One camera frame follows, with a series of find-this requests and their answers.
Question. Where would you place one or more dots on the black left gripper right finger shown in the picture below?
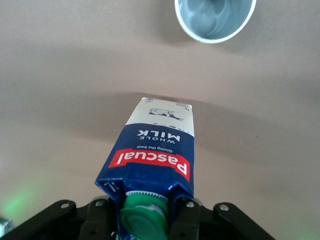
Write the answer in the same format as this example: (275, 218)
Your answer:
(220, 222)

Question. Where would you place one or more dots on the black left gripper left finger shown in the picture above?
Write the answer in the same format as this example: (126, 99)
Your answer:
(62, 222)

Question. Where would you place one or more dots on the blue white milk carton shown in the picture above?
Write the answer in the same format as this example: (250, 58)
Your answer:
(155, 150)

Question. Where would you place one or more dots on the brown table cover sheet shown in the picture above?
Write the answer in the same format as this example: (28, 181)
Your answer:
(50, 100)

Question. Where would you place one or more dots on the white mug with grey inside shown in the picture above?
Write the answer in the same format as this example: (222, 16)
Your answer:
(215, 20)

